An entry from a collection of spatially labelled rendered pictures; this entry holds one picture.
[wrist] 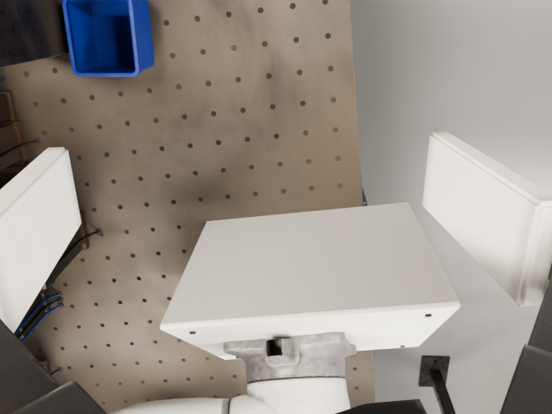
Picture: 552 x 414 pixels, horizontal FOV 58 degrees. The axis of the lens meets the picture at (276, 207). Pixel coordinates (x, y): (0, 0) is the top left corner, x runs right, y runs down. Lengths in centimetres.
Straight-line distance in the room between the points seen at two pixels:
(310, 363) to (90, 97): 56
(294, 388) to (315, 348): 6
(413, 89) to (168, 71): 90
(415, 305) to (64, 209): 50
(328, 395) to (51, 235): 63
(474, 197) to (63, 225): 13
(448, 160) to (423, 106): 142
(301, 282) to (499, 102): 111
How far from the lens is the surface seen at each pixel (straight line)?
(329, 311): 61
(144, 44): 82
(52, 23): 82
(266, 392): 76
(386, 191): 165
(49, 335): 116
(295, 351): 74
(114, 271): 102
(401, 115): 159
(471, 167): 16
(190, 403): 79
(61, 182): 18
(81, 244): 99
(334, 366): 78
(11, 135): 96
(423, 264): 70
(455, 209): 17
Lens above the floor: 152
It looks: 68 degrees down
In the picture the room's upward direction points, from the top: 172 degrees counter-clockwise
